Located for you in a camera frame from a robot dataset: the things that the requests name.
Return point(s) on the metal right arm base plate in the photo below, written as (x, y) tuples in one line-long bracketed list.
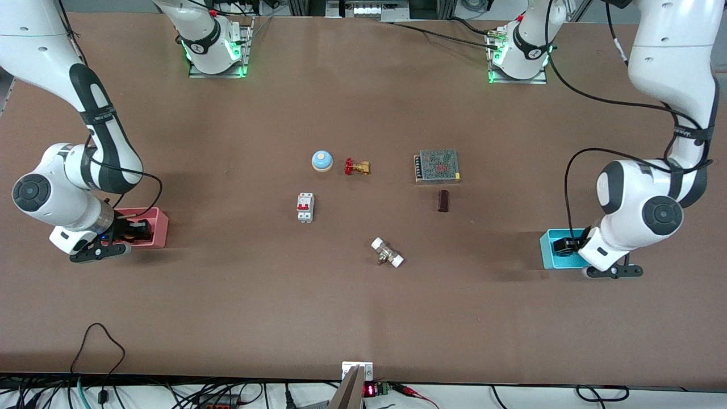
[(245, 45)]

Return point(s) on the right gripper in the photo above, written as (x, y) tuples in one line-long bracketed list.
[(126, 229)]

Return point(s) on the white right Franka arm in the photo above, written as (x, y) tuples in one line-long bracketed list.
[(34, 51)]

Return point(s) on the white circuit breaker, red switches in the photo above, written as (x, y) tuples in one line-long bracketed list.
[(305, 207)]

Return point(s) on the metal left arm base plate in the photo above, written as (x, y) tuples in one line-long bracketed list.
[(519, 80)]

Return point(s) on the red digit display module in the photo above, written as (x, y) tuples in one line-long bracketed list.
[(370, 390)]

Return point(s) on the blue plastic box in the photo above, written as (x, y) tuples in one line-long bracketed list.
[(548, 250)]

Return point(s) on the metal mesh power supply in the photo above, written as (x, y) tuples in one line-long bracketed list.
[(437, 166)]

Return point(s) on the metal fitting, white ends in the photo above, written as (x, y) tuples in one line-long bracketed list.
[(387, 253)]

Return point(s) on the pink plastic box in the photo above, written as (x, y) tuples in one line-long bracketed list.
[(161, 227)]

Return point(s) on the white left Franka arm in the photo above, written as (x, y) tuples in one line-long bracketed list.
[(670, 57)]

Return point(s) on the blue round bell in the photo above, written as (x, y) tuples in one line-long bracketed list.
[(322, 161)]

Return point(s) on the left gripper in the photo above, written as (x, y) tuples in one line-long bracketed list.
[(565, 246)]

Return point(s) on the grey metal bar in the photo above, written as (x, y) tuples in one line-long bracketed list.
[(349, 392)]

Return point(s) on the dark brown block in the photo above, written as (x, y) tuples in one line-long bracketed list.
[(443, 201)]

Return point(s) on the silver metal bracket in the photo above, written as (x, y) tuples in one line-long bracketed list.
[(347, 368)]

